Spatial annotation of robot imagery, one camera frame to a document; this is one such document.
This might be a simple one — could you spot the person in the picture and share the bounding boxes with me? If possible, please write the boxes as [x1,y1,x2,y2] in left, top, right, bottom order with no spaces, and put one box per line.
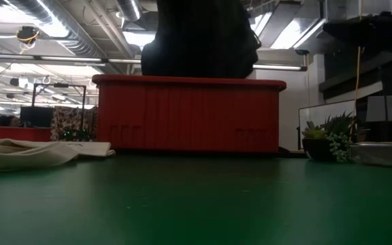
[0,114,22,129]

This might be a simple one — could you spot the dark blue denim jeans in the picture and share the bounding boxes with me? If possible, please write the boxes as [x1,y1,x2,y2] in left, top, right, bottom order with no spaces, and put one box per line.
[140,0,262,79]

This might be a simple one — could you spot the black metal stand frame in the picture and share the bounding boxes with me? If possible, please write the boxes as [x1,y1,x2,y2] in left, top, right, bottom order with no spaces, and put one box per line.
[31,82,88,130]

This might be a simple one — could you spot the long ceiling light tube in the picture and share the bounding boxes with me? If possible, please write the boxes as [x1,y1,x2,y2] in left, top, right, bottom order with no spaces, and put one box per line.
[252,63,308,72]
[0,52,142,66]

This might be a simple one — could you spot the ceiling cable reel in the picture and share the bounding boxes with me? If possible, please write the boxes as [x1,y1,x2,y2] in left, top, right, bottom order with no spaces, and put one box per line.
[15,25,41,45]

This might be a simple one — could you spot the white paper sheets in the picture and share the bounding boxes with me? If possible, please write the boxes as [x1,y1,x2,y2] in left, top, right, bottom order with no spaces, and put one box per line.
[365,94,392,123]

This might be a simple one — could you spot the black monitor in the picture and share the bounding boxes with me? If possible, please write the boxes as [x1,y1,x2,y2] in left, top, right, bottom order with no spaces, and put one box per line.
[20,105,55,129]

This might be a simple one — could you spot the green table mat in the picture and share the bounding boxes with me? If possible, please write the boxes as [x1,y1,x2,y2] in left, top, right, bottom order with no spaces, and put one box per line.
[0,151,392,245]

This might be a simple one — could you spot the hanging yellow cable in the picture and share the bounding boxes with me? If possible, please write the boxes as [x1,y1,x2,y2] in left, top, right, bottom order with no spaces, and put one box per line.
[348,0,365,140]

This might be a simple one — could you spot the red storage bin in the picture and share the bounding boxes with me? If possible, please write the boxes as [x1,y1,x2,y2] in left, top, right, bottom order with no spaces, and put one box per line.
[0,125,52,142]

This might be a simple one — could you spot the white crinkled packet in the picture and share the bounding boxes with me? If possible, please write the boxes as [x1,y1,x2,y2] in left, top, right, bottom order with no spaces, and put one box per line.
[350,141,392,170]

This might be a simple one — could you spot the red plastic laundry basket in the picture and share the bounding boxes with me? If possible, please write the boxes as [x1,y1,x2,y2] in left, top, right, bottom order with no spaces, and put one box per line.
[92,73,287,154]

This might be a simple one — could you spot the cream canvas tote bag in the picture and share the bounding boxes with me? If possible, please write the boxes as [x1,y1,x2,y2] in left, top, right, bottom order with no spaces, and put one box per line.
[0,137,117,174]

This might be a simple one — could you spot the potted artificial succulent plant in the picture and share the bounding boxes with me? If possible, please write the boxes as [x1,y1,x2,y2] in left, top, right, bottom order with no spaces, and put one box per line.
[300,111,357,163]

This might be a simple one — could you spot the silver ceiling air duct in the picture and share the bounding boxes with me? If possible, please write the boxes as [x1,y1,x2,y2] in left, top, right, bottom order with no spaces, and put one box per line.
[0,0,105,59]

